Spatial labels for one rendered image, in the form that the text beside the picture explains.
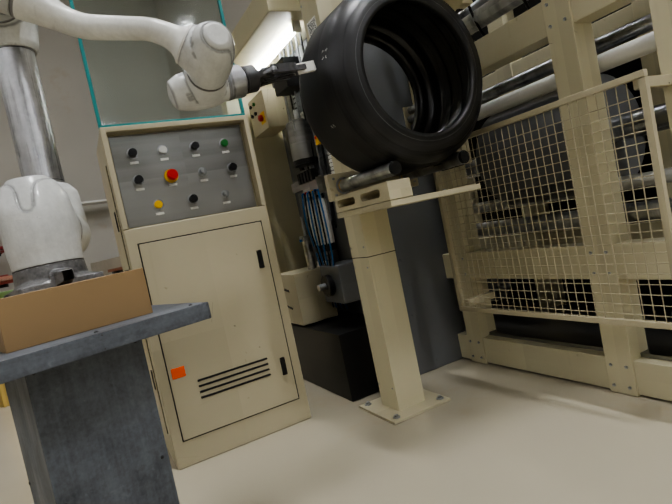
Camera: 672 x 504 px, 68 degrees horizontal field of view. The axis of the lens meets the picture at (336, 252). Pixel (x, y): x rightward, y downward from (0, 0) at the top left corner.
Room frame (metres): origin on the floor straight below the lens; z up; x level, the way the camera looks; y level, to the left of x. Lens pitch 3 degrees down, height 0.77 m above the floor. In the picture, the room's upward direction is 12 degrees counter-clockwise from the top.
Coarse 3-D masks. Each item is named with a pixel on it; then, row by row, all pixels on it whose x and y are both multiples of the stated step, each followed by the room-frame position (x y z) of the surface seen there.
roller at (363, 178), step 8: (376, 168) 1.61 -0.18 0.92; (384, 168) 1.56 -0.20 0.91; (392, 168) 1.54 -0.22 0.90; (400, 168) 1.55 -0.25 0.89; (352, 176) 1.76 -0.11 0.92; (360, 176) 1.70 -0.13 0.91; (368, 176) 1.65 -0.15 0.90; (376, 176) 1.61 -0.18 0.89; (384, 176) 1.58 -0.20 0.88; (344, 184) 1.80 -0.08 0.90; (352, 184) 1.75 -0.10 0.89; (360, 184) 1.72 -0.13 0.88
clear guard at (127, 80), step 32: (96, 0) 1.86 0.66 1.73; (128, 0) 1.91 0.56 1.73; (160, 0) 1.96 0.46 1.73; (192, 0) 2.02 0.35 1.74; (96, 64) 1.84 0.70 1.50; (128, 64) 1.89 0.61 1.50; (160, 64) 1.94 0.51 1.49; (96, 96) 1.83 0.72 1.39; (128, 96) 1.88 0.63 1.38; (160, 96) 1.93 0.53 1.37
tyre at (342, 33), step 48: (384, 0) 1.54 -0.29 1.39; (432, 0) 1.62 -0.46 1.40; (336, 48) 1.48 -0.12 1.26; (384, 48) 1.90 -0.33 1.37; (432, 48) 1.87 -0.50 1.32; (336, 96) 1.49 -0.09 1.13; (432, 96) 1.94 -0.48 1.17; (480, 96) 1.69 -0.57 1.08; (336, 144) 1.63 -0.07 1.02; (384, 144) 1.52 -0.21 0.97; (432, 144) 1.58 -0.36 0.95
